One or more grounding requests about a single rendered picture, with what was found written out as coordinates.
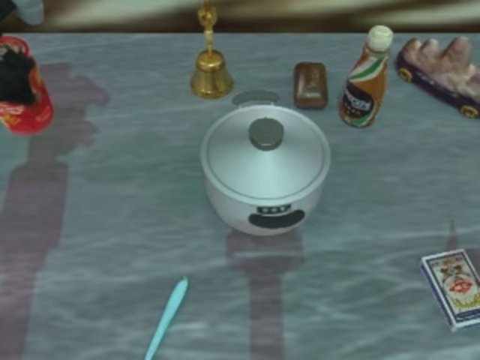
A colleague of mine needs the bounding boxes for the golden hand bell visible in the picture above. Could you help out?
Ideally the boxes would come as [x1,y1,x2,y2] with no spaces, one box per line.
[189,0,235,101]

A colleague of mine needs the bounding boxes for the red snack bag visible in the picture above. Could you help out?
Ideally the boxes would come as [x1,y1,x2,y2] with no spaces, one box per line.
[0,34,55,136]

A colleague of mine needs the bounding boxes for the brown rectangular soap bar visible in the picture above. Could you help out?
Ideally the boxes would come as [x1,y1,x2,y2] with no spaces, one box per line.
[292,61,329,111]

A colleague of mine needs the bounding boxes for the brown sauce bottle white cap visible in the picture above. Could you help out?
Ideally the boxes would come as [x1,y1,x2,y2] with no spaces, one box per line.
[338,25,394,130]

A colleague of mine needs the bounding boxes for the silver pot lid dark knob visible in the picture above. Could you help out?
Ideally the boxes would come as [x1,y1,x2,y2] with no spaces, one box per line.
[200,106,332,199]

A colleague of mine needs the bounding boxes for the white rice cooker pot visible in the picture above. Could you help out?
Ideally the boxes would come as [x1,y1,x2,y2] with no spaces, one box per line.
[199,89,332,237]

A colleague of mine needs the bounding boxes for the purple toy car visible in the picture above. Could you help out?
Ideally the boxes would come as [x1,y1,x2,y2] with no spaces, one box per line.
[396,35,480,121]

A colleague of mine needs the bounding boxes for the light blue pen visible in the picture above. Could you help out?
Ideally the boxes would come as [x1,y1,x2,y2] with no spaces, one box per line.
[143,276,189,360]

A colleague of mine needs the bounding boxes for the playing card box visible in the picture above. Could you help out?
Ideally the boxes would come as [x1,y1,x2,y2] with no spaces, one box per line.
[419,247,480,334]

